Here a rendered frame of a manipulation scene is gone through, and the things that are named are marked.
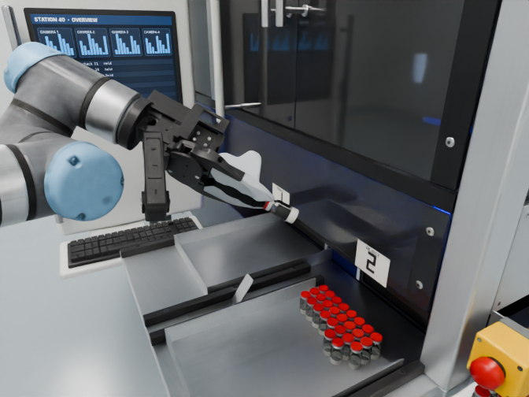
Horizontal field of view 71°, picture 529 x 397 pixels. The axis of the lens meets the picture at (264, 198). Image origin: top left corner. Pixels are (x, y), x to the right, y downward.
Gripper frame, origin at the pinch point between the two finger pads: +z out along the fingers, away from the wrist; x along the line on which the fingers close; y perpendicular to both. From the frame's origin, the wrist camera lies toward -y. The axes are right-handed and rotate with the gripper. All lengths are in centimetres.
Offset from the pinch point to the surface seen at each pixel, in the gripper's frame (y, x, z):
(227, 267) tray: 4.8, 46.3, 4.4
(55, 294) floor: -4, 208, -65
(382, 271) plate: 6.4, 13.7, 27.4
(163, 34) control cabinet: 61, 44, -43
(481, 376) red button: -8.5, -0.4, 36.8
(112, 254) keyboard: 1, 72, -26
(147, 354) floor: -15, 159, -2
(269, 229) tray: 24, 55, 12
